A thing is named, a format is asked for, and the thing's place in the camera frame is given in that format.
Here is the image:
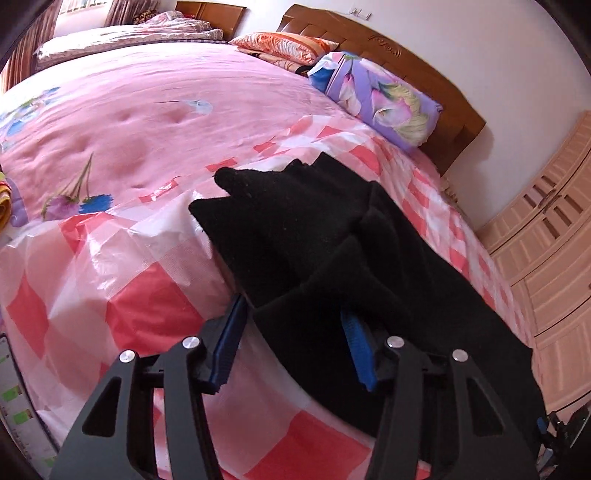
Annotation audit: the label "orange patterned pillow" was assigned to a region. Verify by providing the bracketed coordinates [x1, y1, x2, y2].
[229, 32, 339, 69]

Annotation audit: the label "black pants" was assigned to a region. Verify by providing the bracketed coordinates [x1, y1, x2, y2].
[189, 154, 545, 452]

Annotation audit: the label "purple floral pillow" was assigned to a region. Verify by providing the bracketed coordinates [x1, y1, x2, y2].
[308, 52, 443, 153]

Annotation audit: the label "red white checkered sheet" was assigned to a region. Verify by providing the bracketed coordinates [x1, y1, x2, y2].
[1, 115, 533, 479]

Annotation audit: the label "dark red curtain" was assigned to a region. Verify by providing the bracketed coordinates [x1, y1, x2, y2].
[104, 0, 159, 27]
[1, 0, 62, 93]

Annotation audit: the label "beige wooden wardrobe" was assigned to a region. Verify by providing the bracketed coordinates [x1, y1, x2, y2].
[478, 111, 590, 421]

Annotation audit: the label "brown wooden headboard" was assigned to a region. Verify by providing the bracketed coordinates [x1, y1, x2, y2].
[279, 4, 486, 174]

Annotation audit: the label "pink floral quilt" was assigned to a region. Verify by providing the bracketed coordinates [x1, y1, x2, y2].
[1, 43, 344, 227]

